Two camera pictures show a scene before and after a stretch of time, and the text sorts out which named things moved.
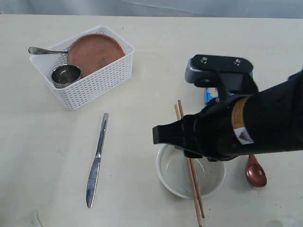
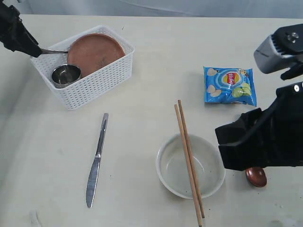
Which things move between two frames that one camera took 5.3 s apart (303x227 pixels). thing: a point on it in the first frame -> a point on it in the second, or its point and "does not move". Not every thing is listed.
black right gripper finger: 190,154 -> 247,153
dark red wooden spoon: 255,172 does not move
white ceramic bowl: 173,169 does not move
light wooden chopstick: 199,219 does not move
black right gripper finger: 182,132 -> 245,126
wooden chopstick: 193,170 does not move
